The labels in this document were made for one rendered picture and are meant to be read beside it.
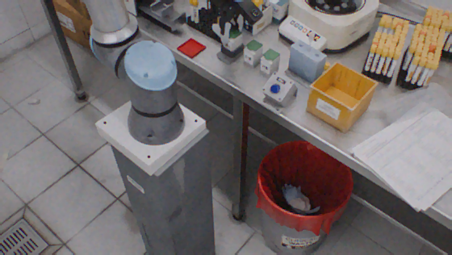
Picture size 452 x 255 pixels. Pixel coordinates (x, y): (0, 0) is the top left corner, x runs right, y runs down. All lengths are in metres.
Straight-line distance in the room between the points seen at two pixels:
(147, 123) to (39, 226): 1.20
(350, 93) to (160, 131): 0.57
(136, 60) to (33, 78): 1.85
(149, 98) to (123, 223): 1.13
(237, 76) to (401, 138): 0.50
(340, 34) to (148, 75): 0.66
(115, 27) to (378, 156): 0.73
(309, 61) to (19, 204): 1.55
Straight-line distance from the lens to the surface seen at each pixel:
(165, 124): 1.11
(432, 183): 1.21
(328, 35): 1.43
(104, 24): 1.07
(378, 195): 1.90
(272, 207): 1.61
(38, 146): 2.48
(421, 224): 1.89
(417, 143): 1.27
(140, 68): 1.01
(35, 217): 2.24
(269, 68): 1.34
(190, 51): 1.45
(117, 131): 1.19
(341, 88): 1.34
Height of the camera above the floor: 1.82
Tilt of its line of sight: 50 degrees down
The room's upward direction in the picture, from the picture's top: straight up
